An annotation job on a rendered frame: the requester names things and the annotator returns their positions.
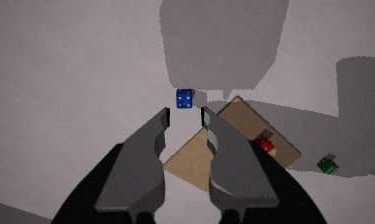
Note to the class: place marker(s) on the green die with white pips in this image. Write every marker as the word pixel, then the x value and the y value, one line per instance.
pixel 328 166

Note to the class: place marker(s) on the tan mat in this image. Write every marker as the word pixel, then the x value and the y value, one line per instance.
pixel 191 162

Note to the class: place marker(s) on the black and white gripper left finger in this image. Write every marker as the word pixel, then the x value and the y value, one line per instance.
pixel 128 180

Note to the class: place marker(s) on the red die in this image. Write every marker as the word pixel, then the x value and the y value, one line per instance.
pixel 265 143

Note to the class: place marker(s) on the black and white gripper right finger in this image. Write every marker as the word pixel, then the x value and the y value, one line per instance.
pixel 244 177

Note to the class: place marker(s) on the blue die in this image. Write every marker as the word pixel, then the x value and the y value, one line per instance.
pixel 184 98

